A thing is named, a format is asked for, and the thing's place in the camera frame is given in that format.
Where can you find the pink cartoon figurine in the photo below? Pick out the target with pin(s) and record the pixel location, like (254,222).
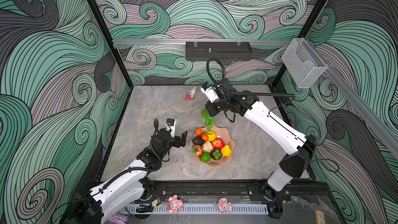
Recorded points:
(175,204)
(224,206)

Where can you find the green fake grape bunch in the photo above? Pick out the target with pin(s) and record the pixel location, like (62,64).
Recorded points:
(207,119)

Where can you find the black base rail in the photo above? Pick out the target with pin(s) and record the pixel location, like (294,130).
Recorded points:
(255,189)

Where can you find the dark purple fake mangosteen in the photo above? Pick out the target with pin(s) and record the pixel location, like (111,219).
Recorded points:
(216,154)

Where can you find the small yellow fake pear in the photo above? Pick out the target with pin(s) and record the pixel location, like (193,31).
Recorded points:
(226,151)

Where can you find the yellow fake lemon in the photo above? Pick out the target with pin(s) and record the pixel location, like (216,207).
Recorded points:
(211,136)

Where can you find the red fake strawberry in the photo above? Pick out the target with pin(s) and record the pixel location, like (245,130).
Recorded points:
(197,150)

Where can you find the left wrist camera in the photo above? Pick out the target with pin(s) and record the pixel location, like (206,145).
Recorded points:
(170,126)

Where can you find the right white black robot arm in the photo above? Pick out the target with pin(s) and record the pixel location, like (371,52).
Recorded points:
(299,148)

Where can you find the purple glitter cylinder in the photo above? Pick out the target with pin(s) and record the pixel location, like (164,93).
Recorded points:
(119,219)

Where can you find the green fake lime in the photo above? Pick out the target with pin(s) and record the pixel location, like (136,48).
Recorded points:
(205,157)

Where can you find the pink cartoon figurine left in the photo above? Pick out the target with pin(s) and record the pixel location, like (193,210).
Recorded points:
(175,204)

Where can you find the pink cartoon figurine right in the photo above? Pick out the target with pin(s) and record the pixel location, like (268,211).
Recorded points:
(224,206)

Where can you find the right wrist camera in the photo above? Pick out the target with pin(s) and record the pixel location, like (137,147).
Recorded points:
(209,91)

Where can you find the red fake apple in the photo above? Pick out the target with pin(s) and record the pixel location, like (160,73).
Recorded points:
(218,143)

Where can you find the clear acrylic wall box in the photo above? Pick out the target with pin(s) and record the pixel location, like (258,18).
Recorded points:
(304,62)

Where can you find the white rabbit figurine pink base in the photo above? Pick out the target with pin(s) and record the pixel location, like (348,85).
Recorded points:
(190,95)

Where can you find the dark fake avocado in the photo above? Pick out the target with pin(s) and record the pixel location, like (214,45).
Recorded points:
(198,141)

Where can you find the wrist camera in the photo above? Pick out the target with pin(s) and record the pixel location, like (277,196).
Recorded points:
(170,126)
(209,91)

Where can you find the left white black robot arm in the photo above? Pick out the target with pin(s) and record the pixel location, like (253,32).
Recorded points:
(98,204)

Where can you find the black perforated wall tray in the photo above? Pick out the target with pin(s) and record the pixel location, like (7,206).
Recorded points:
(224,51)

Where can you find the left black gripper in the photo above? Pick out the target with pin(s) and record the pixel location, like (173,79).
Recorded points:
(182,142)

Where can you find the white slotted cable duct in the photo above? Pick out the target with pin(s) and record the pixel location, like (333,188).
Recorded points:
(202,209)

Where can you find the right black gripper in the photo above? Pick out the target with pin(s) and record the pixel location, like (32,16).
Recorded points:
(213,111)

